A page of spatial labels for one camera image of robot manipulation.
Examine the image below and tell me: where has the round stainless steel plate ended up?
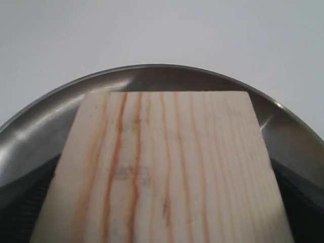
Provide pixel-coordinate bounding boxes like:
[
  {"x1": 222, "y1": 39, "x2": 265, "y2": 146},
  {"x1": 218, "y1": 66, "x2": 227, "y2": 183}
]
[{"x1": 1, "y1": 64, "x2": 323, "y2": 242}]

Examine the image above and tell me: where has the light wooden block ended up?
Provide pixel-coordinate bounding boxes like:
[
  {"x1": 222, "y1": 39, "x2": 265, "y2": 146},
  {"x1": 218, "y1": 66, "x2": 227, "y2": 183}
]
[{"x1": 31, "y1": 91, "x2": 294, "y2": 242}]

